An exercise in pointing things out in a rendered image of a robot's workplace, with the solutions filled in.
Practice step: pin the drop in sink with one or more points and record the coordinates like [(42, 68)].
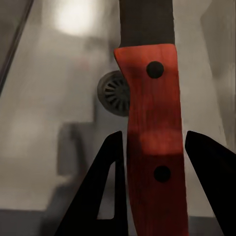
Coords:
[(56, 61)]

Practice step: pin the parer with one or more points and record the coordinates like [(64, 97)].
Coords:
[(147, 58)]

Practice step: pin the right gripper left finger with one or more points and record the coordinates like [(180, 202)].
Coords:
[(81, 217)]

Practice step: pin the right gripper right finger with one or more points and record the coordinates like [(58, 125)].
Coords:
[(215, 166)]

